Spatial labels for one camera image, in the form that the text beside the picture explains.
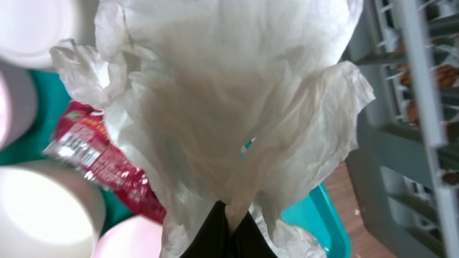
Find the pink bowl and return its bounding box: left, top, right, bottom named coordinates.
left=1, top=62, right=38, bottom=150

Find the white cup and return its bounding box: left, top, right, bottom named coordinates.
left=1, top=0, right=82, bottom=70

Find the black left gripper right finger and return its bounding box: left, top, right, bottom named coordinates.
left=229, top=212, right=277, bottom=258

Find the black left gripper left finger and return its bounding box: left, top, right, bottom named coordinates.
left=181, top=201, right=229, bottom=258

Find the white napkin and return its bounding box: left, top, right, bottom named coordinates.
left=50, top=0, right=374, bottom=257

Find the red snack wrapper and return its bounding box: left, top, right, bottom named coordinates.
left=44, top=100, right=166, bottom=224

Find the grey dishwasher rack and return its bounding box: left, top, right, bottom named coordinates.
left=345, top=0, right=458, bottom=257

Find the cream bowl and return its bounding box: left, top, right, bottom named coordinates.
left=1, top=161, right=106, bottom=258

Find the white plate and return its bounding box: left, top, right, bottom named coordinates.
left=93, top=216, right=162, bottom=258

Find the teal serving tray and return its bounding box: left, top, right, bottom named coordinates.
left=1, top=70, right=351, bottom=258

